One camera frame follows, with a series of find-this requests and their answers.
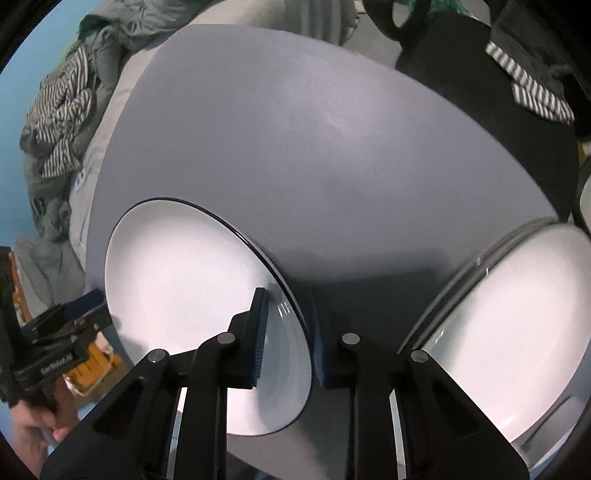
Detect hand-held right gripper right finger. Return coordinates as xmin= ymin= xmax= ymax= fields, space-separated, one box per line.
xmin=311 ymin=288 xmax=529 ymax=480

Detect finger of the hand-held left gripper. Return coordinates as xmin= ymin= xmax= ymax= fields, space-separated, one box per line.
xmin=25 ymin=290 xmax=112 ymax=344

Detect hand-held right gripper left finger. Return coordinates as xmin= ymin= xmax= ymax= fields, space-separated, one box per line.
xmin=41 ymin=287 xmax=269 ymax=480

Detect person's left hand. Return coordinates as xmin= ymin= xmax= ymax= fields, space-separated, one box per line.
xmin=11 ymin=376 xmax=81 ymax=462

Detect striped black white shirt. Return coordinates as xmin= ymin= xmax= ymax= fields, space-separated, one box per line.
xmin=24 ymin=46 xmax=94 ymax=180

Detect pile of grey clothes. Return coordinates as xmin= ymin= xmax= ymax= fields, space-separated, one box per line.
xmin=19 ymin=0 xmax=155 ymax=243

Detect black office chair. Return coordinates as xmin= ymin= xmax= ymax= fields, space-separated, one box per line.
xmin=360 ymin=0 xmax=581 ymax=222

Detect striped grey white cloth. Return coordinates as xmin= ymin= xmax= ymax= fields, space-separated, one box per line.
xmin=485 ymin=41 xmax=575 ymax=124

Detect grey sweatpants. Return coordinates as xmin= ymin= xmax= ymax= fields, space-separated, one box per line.
xmin=489 ymin=0 xmax=578 ymax=88

